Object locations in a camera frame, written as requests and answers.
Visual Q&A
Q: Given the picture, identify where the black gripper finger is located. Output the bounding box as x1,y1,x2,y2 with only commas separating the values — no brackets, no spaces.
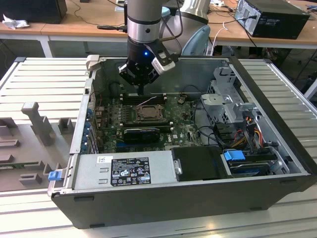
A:
118,62,142,96
141,70,160,96

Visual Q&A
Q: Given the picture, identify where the metal socket cover frame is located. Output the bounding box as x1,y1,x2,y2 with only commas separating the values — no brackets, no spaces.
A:
135,104,164,121

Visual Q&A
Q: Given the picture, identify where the black RAM slot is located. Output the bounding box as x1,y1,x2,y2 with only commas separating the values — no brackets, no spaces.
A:
120,119,169,125
120,122,174,131
120,92,167,99
120,97,167,105

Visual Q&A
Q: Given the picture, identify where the CPU socket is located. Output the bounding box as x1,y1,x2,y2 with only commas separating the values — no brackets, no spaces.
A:
134,104,164,121

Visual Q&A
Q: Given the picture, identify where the black round cylinder part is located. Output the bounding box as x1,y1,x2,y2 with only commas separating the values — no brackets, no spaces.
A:
109,82,121,96

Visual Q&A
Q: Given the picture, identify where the black graphics card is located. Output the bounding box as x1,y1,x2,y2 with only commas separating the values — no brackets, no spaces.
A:
123,127,161,144

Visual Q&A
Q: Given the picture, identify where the green motherboard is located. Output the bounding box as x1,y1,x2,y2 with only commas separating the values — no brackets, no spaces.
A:
95,95,206,153

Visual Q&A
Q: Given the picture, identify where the grey metal drive cage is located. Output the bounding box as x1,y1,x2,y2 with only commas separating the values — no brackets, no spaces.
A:
200,65,263,124

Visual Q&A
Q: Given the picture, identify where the wooden desk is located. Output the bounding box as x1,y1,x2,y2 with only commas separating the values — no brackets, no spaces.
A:
0,0,317,59

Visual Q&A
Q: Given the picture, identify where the grey power supply unit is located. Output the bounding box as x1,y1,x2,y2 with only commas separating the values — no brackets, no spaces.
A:
73,150,178,190

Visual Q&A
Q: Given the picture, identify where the blue disk carrier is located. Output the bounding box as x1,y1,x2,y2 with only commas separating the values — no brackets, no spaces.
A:
222,149,272,178

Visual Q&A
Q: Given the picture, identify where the large black box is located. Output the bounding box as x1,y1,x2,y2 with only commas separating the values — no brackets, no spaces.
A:
0,0,68,25

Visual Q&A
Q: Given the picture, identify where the grey parts rack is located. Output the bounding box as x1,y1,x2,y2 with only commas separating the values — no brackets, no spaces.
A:
0,101,77,192

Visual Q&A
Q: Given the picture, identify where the crumpled white paper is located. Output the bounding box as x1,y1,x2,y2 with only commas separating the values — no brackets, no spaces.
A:
1,13,31,31

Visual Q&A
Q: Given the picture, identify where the black PC case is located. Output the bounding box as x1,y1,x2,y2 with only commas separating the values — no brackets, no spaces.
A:
47,54,317,230

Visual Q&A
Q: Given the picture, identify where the black hard disk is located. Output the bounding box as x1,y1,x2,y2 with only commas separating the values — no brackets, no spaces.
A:
229,161,270,178

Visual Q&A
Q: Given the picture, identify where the black desktop PC tower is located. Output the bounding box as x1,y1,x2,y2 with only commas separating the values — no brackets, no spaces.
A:
234,0,311,40

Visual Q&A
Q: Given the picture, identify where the green RAM stick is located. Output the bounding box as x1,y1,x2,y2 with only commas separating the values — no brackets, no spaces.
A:
0,162,39,171

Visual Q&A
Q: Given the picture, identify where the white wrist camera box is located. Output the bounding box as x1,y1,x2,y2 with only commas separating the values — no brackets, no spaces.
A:
151,49,177,75

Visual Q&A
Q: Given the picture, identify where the grey case latch handle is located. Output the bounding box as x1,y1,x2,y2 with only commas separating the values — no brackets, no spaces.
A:
85,54,101,75

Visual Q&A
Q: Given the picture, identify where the white cable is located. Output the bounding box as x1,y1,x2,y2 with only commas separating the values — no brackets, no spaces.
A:
205,21,230,57

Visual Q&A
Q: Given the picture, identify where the black cable bundle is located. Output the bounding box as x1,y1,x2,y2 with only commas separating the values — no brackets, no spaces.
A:
193,99,238,149

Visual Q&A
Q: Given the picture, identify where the yellow red wire bundle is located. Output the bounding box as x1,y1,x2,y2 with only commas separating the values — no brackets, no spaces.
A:
231,119,264,149

